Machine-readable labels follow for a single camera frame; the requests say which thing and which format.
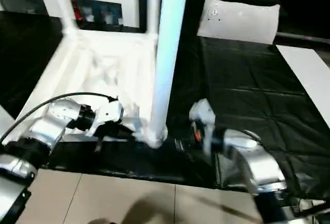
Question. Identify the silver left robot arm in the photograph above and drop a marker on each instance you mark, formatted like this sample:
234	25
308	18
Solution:
46	131

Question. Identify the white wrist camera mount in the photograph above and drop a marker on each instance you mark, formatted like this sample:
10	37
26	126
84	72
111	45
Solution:
111	113
203	110

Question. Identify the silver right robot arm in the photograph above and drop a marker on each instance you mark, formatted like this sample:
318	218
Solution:
252	162

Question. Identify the black cabinet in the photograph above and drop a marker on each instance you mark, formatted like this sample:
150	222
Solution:
194	2

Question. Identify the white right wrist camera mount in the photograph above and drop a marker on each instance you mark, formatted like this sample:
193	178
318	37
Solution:
203	110

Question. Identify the black table mat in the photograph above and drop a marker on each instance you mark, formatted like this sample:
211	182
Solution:
245	79

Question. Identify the black stand leg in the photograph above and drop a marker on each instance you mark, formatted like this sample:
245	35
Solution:
309	209

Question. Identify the white flat board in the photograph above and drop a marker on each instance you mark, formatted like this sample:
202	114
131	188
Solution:
309	74

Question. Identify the white plastic table top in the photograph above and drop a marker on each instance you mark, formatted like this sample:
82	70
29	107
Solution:
77	61

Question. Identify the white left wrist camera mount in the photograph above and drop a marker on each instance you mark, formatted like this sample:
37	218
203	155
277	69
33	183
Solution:
111	113

